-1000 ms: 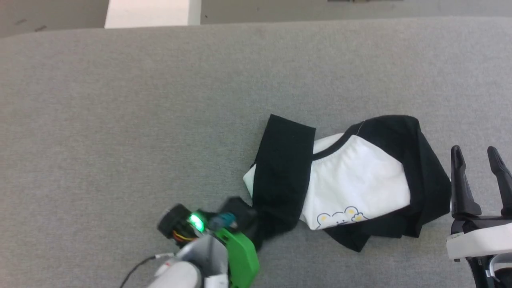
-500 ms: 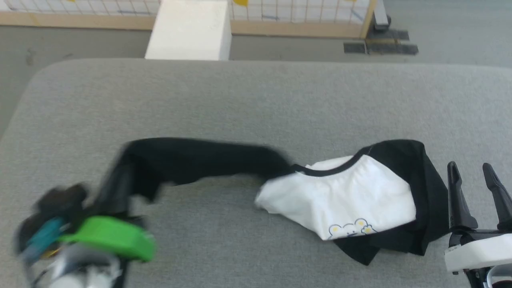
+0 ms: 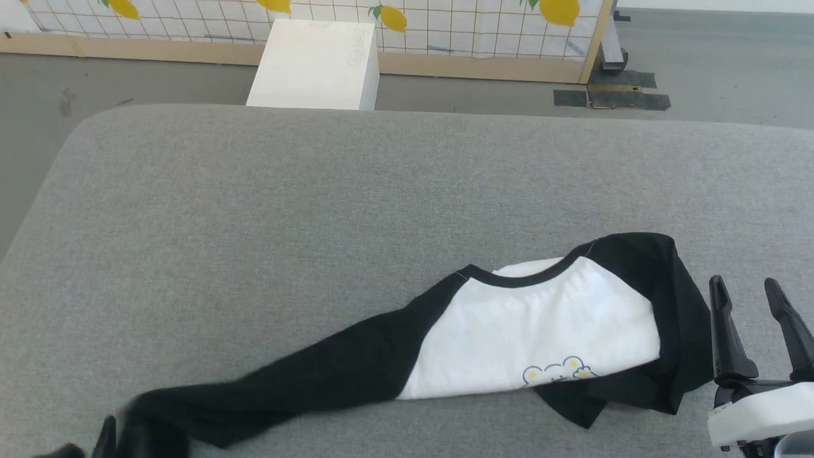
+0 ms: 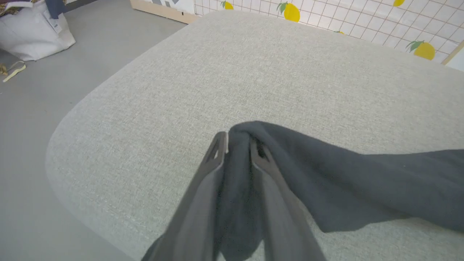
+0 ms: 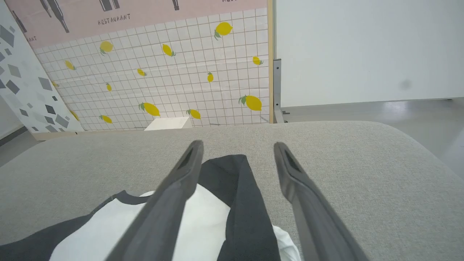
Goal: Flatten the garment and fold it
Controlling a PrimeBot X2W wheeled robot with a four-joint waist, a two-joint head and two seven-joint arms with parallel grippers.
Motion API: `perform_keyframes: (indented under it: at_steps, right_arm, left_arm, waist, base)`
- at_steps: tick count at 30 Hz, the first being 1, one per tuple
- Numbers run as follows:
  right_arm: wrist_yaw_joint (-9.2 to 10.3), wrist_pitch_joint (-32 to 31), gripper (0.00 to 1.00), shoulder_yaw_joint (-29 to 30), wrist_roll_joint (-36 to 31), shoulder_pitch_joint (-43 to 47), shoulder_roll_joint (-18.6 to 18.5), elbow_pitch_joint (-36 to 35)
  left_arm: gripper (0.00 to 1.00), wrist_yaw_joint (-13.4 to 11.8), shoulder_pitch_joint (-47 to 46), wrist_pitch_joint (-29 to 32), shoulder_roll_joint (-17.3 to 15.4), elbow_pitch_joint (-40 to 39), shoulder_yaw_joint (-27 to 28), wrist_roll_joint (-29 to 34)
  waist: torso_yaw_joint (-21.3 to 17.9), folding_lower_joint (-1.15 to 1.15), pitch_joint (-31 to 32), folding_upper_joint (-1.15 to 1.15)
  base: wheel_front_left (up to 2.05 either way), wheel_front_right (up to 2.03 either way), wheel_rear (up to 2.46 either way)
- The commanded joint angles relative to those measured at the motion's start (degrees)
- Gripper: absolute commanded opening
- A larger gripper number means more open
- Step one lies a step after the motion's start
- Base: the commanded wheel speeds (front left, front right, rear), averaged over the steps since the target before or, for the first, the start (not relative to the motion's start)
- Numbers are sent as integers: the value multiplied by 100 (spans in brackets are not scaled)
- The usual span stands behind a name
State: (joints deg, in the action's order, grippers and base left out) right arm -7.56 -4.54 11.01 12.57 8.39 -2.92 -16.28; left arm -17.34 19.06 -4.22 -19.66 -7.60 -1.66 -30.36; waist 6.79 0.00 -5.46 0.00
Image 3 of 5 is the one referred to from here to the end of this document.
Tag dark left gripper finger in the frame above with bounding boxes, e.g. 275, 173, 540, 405
92, 416, 119, 458

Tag black floor tape patches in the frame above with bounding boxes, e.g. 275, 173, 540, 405
553, 69, 672, 111

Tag white rectangular box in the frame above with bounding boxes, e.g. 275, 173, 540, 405
246, 19, 381, 112

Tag grey metal partition stand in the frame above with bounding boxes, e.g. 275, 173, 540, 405
601, 10, 631, 71

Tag grey upholstered sofa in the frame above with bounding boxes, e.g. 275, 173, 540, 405
0, 104, 814, 458

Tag black and white raglan shirt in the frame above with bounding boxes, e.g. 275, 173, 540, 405
118, 232, 714, 458

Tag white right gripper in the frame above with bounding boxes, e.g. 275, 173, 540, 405
706, 274, 814, 452

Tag wood framed printed partition screen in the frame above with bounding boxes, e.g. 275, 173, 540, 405
0, 0, 615, 85

